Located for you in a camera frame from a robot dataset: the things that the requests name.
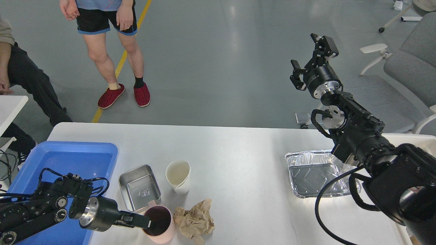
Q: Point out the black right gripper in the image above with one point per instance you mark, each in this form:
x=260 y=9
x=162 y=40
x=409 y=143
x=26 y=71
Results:
x=320 y=78

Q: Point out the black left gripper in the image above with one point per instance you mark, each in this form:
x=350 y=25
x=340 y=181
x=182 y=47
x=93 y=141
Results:
x=101 y=213

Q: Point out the pink mug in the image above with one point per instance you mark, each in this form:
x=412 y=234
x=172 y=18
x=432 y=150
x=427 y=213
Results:
x=162 y=228

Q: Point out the square stainless steel tray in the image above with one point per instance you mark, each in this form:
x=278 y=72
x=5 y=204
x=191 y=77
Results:
x=139 y=187

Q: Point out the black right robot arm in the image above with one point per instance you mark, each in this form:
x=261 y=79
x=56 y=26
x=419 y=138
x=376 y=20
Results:
x=398 y=181

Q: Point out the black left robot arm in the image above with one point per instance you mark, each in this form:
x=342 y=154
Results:
x=58 y=197

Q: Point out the crumpled brown paper napkin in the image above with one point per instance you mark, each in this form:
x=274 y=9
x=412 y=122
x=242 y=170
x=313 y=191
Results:
x=195 y=222

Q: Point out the white paper cup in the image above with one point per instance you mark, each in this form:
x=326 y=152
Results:
x=178 y=176

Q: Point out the blue plastic tray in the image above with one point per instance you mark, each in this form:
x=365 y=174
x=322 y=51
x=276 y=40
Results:
x=88 y=160

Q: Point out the white chair base far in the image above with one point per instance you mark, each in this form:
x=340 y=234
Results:
x=421 y=7

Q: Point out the grey office chair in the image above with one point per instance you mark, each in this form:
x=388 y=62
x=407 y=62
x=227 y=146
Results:
x=409 y=107

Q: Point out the aluminium foil tray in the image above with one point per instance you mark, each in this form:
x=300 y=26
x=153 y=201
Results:
x=311 y=170

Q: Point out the white side table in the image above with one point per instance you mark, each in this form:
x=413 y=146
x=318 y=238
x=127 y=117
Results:
x=10 y=106

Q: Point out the seated person in black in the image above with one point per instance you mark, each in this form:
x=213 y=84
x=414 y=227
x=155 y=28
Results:
x=18 y=69

